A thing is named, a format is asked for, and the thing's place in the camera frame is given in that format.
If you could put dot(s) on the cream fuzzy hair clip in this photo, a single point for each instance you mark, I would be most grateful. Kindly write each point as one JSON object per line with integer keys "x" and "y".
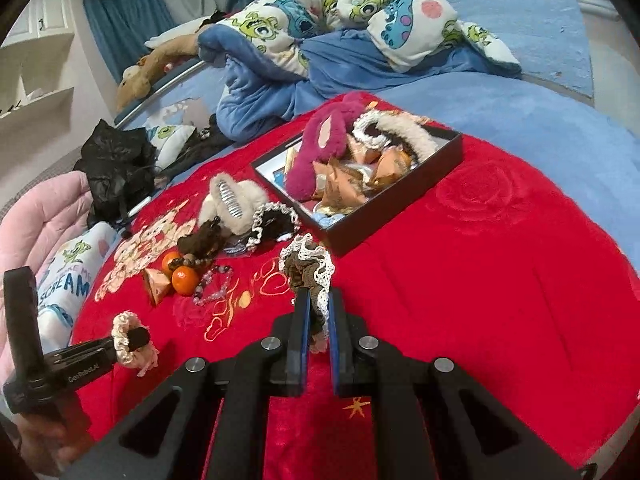
{"x": 422, "y": 145}

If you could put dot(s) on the blue monster print blanket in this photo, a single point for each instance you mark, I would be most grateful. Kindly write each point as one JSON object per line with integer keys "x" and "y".
{"x": 285, "y": 57}

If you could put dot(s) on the light blue crochet scrunchie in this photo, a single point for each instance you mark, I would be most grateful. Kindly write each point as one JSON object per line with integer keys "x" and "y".
{"x": 326, "y": 220}

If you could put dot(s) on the white fluffy pompom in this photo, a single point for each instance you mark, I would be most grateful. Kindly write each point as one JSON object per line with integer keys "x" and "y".
{"x": 240, "y": 204}

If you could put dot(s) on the pink quilted comforter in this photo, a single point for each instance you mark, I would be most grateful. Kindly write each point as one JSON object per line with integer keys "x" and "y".
{"x": 48, "y": 215}

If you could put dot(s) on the magenta plush hair clip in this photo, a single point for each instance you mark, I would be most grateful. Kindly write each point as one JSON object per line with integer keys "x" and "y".
{"x": 324, "y": 137}

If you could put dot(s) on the black shallow box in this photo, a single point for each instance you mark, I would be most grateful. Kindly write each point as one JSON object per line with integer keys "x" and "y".
{"x": 381, "y": 207}

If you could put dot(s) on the chocolate packet in box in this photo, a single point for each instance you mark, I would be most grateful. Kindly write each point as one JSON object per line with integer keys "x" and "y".
{"x": 290, "y": 158}

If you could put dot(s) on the brown white lace scrunchie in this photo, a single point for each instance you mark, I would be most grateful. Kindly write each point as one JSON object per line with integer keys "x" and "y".
{"x": 308, "y": 264}

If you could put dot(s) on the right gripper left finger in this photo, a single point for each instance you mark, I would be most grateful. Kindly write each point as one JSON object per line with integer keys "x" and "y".
{"x": 208, "y": 420}

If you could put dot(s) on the monster scream print pillow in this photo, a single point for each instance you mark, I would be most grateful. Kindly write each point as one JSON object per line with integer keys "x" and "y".
{"x": 67, "y": 282}

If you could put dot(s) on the person left hand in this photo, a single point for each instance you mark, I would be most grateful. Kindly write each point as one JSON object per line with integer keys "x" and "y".
{"x": 51, "y": 444}

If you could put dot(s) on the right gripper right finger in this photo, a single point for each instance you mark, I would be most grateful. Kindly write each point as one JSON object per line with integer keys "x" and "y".
{"x": 432, "y": 420}

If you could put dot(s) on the cream crochet scrunchie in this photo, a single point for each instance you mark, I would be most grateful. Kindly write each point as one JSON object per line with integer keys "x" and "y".
{"x": 141, "y": 361}

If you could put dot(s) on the chocolate ball packet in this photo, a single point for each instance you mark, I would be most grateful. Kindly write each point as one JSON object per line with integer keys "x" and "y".
{"x": 343, "y": 188}
{"x": 156, "y": 284}
{"x": 392, "y": 165}

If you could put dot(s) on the white wall shelf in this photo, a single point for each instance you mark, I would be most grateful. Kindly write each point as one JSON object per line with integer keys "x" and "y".
{"x": 34, "y": 55}

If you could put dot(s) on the brown teddy bear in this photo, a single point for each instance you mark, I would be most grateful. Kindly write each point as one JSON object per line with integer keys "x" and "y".
{"x": 138, "y": 80}

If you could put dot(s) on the dark brown fuzzy hair clip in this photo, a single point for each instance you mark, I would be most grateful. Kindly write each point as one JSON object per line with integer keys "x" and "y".
{"x": 204, "y": 242}

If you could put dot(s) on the black puffy jacket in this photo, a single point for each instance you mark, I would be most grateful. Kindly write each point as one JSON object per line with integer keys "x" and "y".
{"x": 119, "y": 166}

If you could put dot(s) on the teal curtain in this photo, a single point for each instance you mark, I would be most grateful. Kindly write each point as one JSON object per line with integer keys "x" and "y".
{"x": 130, "y": 15}

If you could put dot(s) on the black white lace scrunchie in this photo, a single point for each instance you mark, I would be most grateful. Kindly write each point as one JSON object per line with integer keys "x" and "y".
{"x": 272, "y": 222}

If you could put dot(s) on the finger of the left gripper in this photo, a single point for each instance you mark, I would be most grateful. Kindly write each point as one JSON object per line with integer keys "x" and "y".
{"x": 137, "y": 338}

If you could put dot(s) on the small monster print pillow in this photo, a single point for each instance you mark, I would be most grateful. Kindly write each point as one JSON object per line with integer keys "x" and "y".
{"x": 168, "y": 141}

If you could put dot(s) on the red plush blanket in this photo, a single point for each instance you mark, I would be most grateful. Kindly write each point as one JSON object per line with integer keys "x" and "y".
{"x": 494, "y": 267}

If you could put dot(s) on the white crochet scrunchie in box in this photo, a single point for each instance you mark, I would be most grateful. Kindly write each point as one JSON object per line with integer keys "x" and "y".
{"x": 374, "y": 129}

